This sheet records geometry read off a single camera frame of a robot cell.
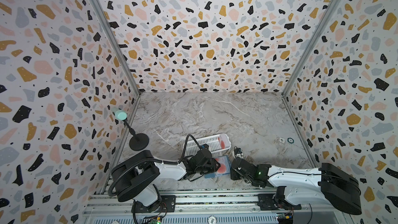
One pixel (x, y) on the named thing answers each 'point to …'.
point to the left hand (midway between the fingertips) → (224, 165)
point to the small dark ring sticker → (290, 140)
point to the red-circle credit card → (224, 168)
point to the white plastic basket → (216, 143)
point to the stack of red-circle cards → (222, 142)
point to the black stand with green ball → (139, 141)
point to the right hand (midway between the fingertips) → (228, 169)
